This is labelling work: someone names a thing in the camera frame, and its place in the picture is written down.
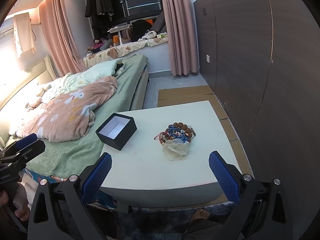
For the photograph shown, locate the blue woven bracelet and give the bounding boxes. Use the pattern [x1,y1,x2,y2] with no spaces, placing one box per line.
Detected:
[164,126,188,142]

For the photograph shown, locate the red string bracelet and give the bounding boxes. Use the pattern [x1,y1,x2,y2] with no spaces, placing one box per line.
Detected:
[153,130,171,146]

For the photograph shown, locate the black jewelry box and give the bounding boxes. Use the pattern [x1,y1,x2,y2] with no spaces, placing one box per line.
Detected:
[96,113,137,151]

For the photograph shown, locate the person's left hand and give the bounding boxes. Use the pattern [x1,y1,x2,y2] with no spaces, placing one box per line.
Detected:
[1,182,30,222]

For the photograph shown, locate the green bed sheet mattress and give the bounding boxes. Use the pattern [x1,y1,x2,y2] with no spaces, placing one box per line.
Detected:
[24,54,149,179]

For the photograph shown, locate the pink duck blanket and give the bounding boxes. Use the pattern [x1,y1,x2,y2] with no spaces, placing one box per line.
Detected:
[15,76,118,142]

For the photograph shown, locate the person's bare foot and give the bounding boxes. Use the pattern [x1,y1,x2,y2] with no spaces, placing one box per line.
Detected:
[189,209,210,225]

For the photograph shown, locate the flattened cardboard sheet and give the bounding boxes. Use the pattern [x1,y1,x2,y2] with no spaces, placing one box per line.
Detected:
[157,84,254,205]

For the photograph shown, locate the light green pillow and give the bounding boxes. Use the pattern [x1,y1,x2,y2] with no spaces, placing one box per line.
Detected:
[80,58,123,83]

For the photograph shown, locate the pink curtain left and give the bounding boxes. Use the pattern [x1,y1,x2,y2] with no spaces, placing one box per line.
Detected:
[39,0,87,77]

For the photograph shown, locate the pink curtain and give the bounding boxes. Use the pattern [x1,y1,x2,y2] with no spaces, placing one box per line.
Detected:
[162,0,198,76]
[39,0,87,77]

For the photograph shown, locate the window seat patterned cushion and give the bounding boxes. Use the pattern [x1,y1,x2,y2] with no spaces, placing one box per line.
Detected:
[83,37,168,68]

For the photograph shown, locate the hanging dark clothes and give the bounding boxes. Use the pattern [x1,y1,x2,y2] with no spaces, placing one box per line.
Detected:
[85,0,125,39]

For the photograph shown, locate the pink curtain right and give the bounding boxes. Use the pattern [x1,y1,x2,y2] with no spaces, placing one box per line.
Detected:
[162,0,198,76]

